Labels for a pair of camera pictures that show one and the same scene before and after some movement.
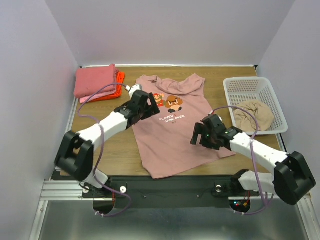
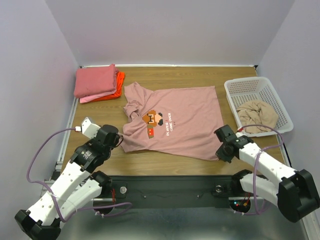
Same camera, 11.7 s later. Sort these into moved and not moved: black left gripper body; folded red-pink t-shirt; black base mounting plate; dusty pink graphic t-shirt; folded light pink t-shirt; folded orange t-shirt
Moved: black left gripper body; dusty pink graphic t-shirt
Not moved: folded red-pink t-shirt; folded light pink t-shirt; folded orange t-shirt; black base mounting plate
